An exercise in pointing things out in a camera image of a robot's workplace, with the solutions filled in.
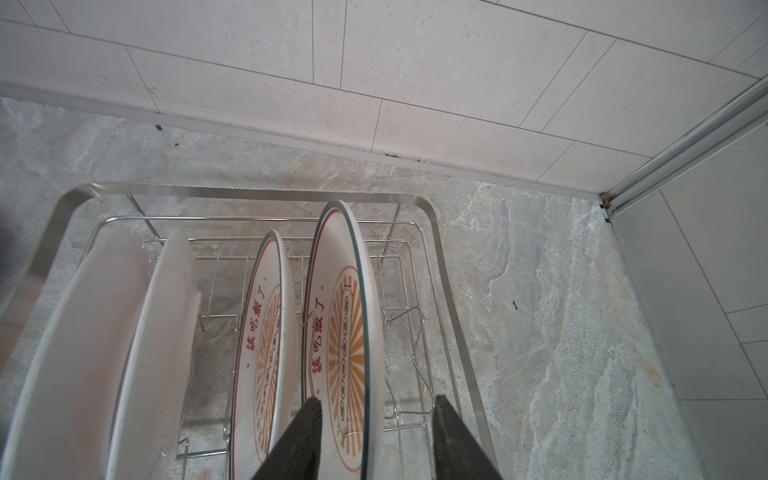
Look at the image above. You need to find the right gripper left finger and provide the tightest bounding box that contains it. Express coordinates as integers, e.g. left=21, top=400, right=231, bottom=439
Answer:
left=252, top=397, right=323, bottom=480

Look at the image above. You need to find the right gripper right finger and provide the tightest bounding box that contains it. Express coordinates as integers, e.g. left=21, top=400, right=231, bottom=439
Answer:
left=432, top=395, right=502, bottom=480

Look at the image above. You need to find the sunburst plate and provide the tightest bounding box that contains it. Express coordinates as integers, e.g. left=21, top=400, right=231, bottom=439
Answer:
left=230, top=230, right=300, bottom=479
left=1, top=226, right=151, bottom=479

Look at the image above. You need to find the red rimmed plate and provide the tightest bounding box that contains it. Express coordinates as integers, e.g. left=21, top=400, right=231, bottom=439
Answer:
left=106, top=228, right=201, bottom=479
left=301, top=200, right=386, bottom=479

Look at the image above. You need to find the sunburst plate front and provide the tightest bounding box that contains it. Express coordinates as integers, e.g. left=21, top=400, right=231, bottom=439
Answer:
left=1, top=226, right=151, bottom=479

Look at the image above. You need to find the wire dish rack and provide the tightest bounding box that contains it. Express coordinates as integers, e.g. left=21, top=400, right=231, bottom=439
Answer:
left=1, top=182, right=494, bottom=479

